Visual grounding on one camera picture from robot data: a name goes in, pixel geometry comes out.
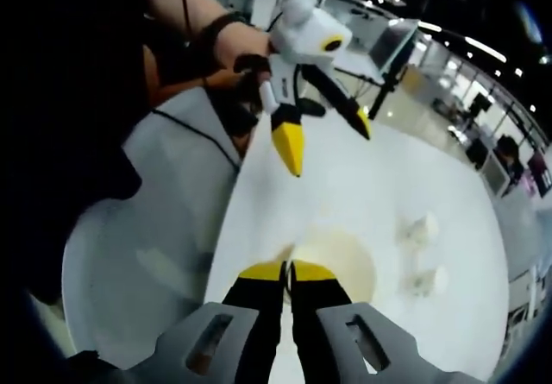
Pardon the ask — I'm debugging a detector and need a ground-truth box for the black wrist band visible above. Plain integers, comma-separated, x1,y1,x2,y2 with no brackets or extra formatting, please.
196,12,242,74

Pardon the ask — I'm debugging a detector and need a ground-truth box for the grey display panel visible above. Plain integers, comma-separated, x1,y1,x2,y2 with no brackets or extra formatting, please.
369,17,420,72

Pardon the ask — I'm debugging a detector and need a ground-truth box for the yellow cabinet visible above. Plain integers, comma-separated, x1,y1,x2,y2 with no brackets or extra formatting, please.
400,65,435,100

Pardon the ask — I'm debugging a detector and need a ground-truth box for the black oval device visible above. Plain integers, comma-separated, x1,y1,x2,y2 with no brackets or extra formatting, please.
297,97,327,117

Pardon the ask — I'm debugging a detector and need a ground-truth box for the black tripod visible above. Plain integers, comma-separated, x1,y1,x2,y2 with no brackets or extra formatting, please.
331,62,411,120

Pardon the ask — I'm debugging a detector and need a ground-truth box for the person's dark top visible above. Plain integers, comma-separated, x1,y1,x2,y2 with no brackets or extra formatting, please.
16,0,152,307

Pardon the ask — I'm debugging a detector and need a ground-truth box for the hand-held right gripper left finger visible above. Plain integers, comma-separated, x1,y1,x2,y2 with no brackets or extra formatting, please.
150,261,288,384

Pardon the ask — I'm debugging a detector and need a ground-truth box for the black office chair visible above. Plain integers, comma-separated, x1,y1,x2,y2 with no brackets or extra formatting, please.
465,137,491,169

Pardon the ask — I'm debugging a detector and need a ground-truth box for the black cable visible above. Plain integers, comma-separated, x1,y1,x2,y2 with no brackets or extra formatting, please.
150,108,242,170
179,0,193,47

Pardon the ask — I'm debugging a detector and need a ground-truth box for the white table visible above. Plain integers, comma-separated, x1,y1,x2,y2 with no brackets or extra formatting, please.
202,116,512,384

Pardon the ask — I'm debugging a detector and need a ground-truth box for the person's left hand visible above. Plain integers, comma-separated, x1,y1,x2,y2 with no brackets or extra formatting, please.
215,29,273,79

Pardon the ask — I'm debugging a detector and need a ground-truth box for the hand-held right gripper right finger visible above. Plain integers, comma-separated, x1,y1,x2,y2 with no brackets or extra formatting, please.
289,261,484,384

